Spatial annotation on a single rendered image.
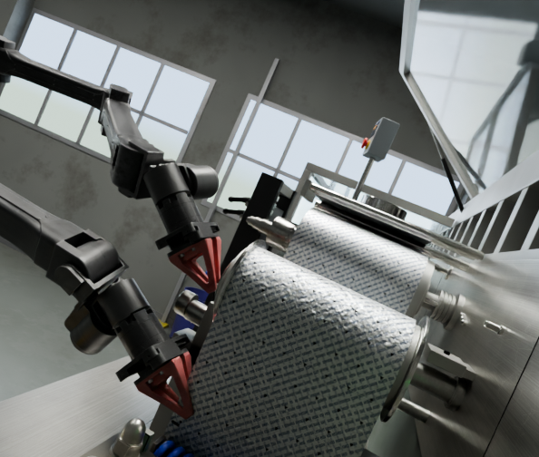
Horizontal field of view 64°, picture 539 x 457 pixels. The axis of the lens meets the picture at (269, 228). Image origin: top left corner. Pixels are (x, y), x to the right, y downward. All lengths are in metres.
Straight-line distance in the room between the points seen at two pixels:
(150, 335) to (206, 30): 4.13
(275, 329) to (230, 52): 3.99
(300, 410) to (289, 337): 0.09
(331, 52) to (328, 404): 3.91
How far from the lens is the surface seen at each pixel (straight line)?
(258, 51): 4.38
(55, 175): 4.85
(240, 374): 0.59
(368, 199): 1.29
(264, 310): 0.57
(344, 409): 0.57
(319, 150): 4.00
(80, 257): 0.62
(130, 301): 0.62
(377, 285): 0.78
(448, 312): 0.84
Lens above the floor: 1.36
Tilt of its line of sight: 2 degrees down
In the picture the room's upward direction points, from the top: 24 degrees clockwise
